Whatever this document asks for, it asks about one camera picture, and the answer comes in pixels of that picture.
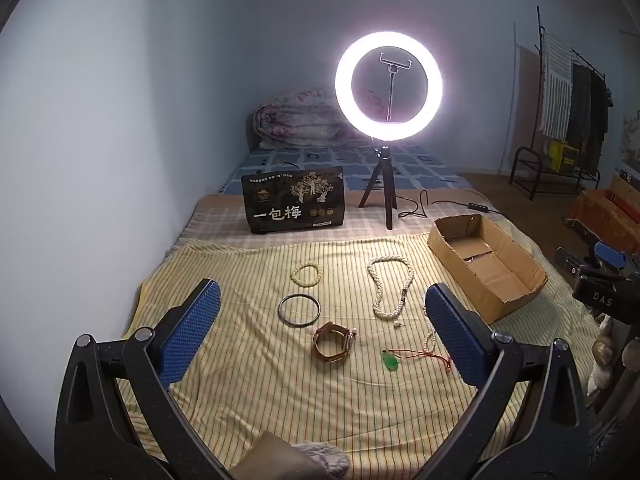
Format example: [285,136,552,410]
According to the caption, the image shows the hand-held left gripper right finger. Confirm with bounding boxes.
[400,282,593,480]

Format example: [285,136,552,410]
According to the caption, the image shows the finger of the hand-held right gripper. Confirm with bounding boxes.
[592,241,628,273]
[555,246,596,275]

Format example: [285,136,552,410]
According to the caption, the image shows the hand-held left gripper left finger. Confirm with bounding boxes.
[54,278,241,480]

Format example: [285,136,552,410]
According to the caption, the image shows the small white bead strand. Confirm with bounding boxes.
[422,310,438,356]

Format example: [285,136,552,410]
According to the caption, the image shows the cardboard box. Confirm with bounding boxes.
[426,214,549,324]

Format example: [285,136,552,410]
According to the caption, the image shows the green pendant red cord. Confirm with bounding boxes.
[381,347,456,375]

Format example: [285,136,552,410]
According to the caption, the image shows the long white bead necklace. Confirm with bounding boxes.
[366,255,416,320]

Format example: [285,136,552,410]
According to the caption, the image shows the black bangle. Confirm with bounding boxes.
[278,293,321,329]

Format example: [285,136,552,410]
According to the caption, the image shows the cream bead bracelet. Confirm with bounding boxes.
[291,263,321,288]

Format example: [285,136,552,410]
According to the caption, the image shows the brown leather watch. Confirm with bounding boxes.
[312,322,359,362]

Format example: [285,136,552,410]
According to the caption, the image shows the beige lumpy object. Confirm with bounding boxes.
[585,315,621,401]

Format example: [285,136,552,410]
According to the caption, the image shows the yellow striped cloth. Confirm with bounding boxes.
[122,234,601,471]

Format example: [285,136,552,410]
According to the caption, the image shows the yellow box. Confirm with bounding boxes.
[547,141,580,171]

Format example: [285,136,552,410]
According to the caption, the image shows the beige checked bed sheet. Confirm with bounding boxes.
[165,191,566,261]

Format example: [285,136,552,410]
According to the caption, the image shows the black metal shoe rack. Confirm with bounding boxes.
[509,146,601,201]

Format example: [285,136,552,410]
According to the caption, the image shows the dark hanging clothes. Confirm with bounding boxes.
[567,62,611,171]

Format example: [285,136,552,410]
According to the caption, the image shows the black tripod stand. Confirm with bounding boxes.
[358,142,398,231]

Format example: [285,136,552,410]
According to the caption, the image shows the black light tripod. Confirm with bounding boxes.
[220,142,473,196]

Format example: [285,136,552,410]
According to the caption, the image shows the black printed snack bag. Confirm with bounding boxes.
[241,165,345,235]

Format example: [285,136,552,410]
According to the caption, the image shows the grey fuzzy garment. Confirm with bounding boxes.
[230,430,351,480]

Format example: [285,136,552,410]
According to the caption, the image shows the white striped towel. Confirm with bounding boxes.
[537,30,573,138]

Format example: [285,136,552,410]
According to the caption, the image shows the folded floral quilt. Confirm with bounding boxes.
[254,87,381,150]

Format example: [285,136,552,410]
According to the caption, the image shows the black clothes rack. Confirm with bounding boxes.
[535,6,613,186]

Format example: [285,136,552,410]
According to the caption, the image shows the metal phone holder clamp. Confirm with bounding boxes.
[380,52,412,123]

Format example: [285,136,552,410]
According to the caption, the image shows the black ring light cable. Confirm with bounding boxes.
[397,190,506,218]

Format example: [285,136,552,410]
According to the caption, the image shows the wall poster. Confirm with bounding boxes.
[620,110,640,166]

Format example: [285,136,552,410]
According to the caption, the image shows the white ring light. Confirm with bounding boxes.
[335,30,446,142]

